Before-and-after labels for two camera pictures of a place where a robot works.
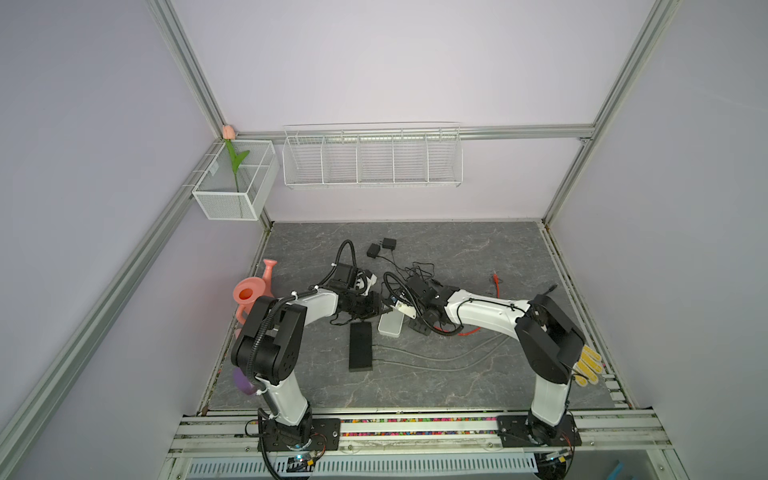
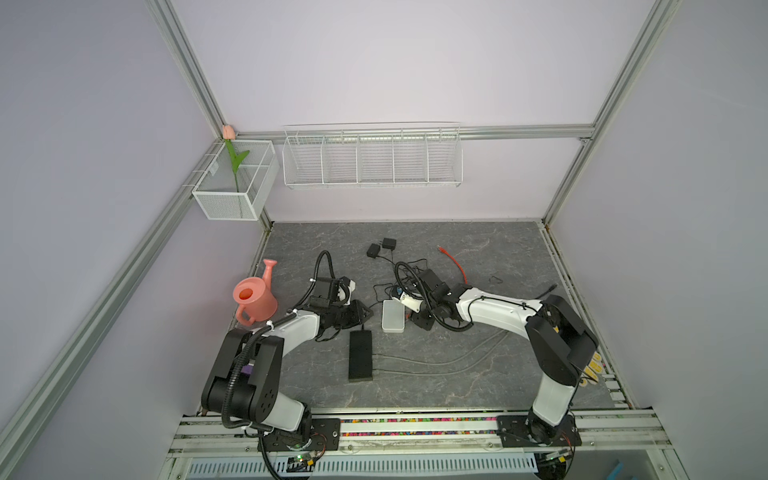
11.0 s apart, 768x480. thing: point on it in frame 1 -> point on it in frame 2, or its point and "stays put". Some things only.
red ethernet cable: (476, 330) -> (456, 262)
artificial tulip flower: (229, 134) stays put
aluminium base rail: (214, 444) stays put
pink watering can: (247, 290) stays put
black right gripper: (418, 327) stays put
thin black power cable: (407, 277) -> (390, 261)
